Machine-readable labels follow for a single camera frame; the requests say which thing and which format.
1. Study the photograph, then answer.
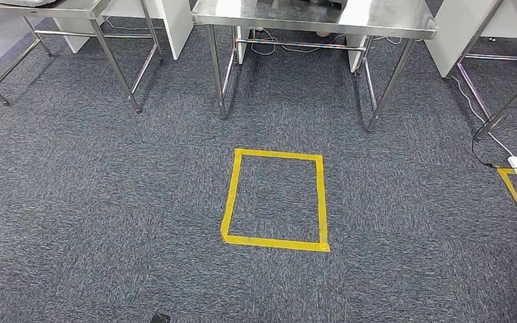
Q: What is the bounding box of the pale grey flat object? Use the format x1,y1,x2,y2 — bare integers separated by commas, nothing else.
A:
0,0,59,7

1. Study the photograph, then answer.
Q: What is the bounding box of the white cable under desk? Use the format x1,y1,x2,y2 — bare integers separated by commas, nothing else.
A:
104,17,153,33

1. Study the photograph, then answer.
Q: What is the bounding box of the tangled cable bundle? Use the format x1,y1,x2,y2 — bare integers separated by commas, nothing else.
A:
249,27,420,57

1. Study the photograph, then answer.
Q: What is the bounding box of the white floor cable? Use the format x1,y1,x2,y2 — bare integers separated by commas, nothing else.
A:
450,75,516,157

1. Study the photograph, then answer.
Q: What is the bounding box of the black floor cable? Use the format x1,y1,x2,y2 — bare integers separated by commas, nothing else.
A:
471,104,517,174

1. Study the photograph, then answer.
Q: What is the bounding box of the stainless steel workbench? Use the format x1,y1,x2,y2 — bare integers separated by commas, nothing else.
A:
191,0,439,133
0,0,164,114
446,0,517,143

